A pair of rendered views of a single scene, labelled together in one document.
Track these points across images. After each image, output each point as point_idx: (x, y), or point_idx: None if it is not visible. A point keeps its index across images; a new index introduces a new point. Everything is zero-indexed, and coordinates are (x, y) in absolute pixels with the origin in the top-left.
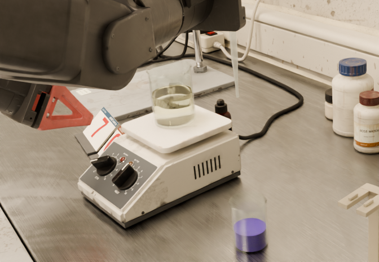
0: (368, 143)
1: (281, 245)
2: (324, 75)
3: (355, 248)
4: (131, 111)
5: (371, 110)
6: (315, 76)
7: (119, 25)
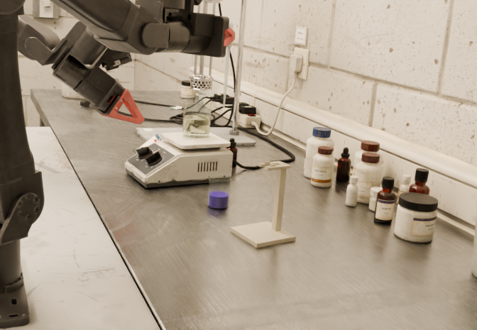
0: (318, 179)
1: (235, 209)
2: None
3: None
4: None
5: (323, 157)
6: None
7: (150, 24)
